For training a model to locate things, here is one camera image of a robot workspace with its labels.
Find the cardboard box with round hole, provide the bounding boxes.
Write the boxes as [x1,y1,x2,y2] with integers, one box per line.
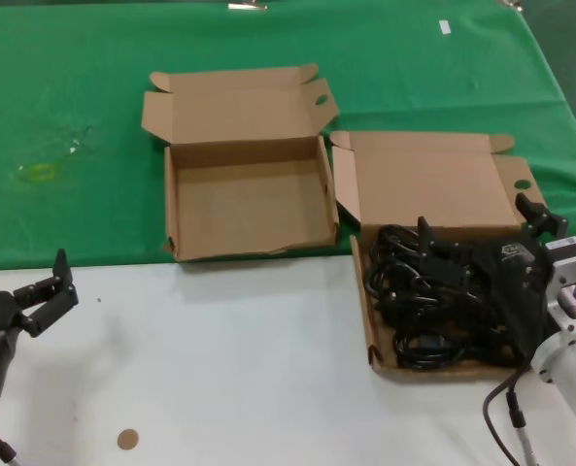
[329,129,549,385]

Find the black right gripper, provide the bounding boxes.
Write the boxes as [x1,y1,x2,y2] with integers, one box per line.
[416,192,569,358]

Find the gray right arm cable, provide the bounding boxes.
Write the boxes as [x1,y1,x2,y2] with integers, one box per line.
[482,366,532,466]

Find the left arm connector cable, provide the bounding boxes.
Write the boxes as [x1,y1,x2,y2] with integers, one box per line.
[0,429,22,466]

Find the green tablecloth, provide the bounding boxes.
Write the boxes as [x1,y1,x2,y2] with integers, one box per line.
[0,0,576,271]

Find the cable with metal connector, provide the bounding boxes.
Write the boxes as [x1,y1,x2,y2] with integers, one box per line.
[505,387,531,466]

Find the cardboard box with oval hole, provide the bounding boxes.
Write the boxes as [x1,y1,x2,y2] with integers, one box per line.
[140,62,341,264]

